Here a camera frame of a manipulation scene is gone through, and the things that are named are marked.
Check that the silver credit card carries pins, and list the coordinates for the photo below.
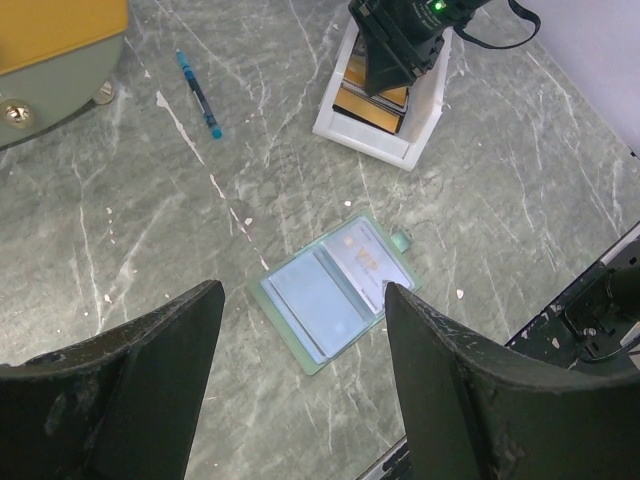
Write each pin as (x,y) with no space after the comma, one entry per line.
(365,259)

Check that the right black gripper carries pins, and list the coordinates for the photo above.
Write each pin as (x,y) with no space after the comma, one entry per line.
(404,38)

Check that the thin silver card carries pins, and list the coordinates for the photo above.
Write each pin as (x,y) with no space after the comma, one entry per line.
(319,312)

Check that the beige mini drawer cabinet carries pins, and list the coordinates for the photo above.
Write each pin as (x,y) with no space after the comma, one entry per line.
(56,57)

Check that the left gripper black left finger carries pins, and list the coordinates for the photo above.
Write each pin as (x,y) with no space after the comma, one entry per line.
(123,404)

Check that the black base bar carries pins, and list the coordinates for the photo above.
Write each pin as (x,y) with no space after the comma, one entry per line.
(592,326)

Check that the white plastic tray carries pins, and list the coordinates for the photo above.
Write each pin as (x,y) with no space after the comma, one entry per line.
(396,134)

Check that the blue pen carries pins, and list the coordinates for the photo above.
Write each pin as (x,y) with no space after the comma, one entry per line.
(207,113)

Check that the gold card in tray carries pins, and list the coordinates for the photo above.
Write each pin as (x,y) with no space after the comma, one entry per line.
(385,111)

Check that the mint green card holder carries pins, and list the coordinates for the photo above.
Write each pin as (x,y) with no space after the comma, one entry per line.
(398,242)

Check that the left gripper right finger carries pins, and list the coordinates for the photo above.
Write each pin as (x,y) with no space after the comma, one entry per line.
(474,409)

